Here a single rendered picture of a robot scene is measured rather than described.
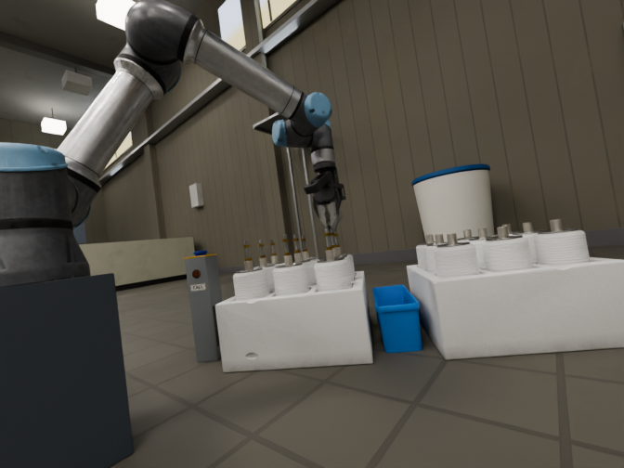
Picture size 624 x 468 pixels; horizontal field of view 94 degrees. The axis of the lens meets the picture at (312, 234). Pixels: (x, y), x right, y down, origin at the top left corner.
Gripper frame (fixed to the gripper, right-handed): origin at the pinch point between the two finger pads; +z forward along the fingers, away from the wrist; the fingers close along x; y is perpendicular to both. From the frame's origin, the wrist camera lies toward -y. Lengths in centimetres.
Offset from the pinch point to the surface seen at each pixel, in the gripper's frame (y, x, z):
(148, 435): -52, 15, 35
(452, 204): 163, -19, -11
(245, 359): -26.5, 15.6, 31.5
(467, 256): -2.7, -36.6, 12.2
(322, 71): 248, 112, -212
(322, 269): -15.0, -4.2, 11.2
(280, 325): -22.6, 5.7, 23.5
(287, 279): -19.0, 4.5, 12.7
